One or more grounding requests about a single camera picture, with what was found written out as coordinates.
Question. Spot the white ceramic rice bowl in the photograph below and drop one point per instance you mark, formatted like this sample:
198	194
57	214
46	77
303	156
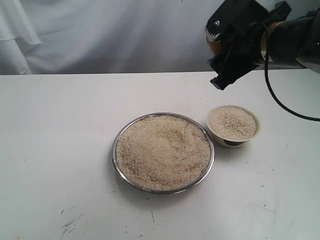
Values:
232	126

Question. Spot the round metal rice tray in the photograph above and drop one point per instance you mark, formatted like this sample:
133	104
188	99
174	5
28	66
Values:
163	153

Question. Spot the brown wooden cup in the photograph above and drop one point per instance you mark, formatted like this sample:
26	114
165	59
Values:
217	47

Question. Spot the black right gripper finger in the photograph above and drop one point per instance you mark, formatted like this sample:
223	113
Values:
279	13
223	80

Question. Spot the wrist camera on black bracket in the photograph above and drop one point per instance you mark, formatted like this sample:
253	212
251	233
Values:
234	16

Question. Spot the white backdrop cloth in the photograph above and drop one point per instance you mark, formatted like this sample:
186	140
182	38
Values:
104	36

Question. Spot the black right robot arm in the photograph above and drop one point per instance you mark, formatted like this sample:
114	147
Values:
294	43

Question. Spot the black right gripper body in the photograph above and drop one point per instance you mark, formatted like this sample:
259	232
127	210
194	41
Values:
242	52

